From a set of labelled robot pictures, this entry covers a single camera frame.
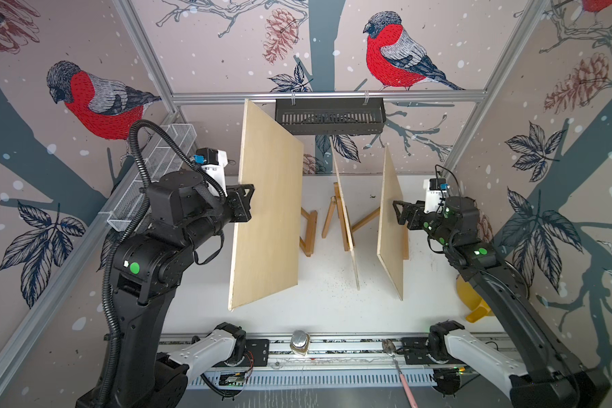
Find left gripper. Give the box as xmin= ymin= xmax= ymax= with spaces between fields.
xmin=183 ymin=179 xmax=256 ymax=252

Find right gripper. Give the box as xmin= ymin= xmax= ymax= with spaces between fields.
xmin=394 ymin=197 xmax=457 ymax=250

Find plywood board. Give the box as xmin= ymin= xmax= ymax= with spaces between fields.
xmin=377 ymin=146 xmax=406 ymax=300
xmin=228 ymin=100 xmax=304 ymax=310
xmin=331 ymin=156 xmax=360 ymax=290

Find wooden easel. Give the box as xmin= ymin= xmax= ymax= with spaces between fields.
xmin=299 ymin=208 xmax=318 ymax=257
xmin=321 ymin=182 xmax=353 ymax=252
xmin=351 ymin=208 xmax=410 ymax=260

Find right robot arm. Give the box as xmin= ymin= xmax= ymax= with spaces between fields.
xmin=393 ymin=197 xmax=610 ymax=407

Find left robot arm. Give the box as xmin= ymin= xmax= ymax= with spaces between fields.
xmin=76 ymin=170 xmax=254 ymax=407

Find black hanging basket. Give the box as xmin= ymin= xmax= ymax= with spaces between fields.
xmin=275 ymin=98 xmax=387 ymax=136

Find green circuit board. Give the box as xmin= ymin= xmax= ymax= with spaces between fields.
xmin=219 ymin=372 xmax=248 ymax=389

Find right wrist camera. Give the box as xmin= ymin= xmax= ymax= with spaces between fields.
xmin=423 ymin=178 xmax=448 ymax=214

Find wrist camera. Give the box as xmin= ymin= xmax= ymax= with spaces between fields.
xmin=194 ymin=148 xmax=229 ymax=196
xmin=423 ymin=178 xmax=448 ymax=214

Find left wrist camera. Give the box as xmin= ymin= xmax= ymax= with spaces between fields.
xmin=194 ymin=148 xmax=229 ymax=196

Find white wire mesh basket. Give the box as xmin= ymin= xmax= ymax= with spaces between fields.
xmin=107 ymin=123 xmax=197 ymax=232

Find pink handled spoon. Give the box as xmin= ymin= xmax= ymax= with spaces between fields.
xmin=382 ymin=339 xmax=418 ymax=408

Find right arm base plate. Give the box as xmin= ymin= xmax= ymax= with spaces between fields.
xmin=397 ymin=337 xmax=465 ymax=367

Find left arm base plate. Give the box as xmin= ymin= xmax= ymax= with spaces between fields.
xmin=214 ymin=338 xmax=270 ymax=368

